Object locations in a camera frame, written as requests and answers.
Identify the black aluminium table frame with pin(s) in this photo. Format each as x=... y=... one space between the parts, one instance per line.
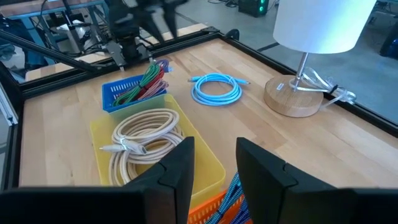
x=16 y=140

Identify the blue workbench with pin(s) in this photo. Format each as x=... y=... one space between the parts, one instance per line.
x=46 y=7

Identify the yellow translucent plastic bin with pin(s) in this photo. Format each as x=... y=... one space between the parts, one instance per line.
x=205 y=174

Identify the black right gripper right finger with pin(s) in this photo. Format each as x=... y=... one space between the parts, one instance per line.
x=264 y=183

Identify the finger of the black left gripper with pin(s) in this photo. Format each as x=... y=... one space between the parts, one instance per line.
x=172 y=18
x=152 y=23

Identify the orange plastic basket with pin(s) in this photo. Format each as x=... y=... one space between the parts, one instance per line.
x=202 y=214

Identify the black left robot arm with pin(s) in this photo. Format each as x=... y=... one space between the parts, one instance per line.
x=127 y=31

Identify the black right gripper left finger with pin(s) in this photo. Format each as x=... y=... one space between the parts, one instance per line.
x=174 y=183

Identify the black box green lights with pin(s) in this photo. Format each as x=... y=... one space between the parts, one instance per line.
x=252 y=7

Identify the blue plastic basket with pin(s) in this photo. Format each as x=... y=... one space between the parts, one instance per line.
x=109 y=99

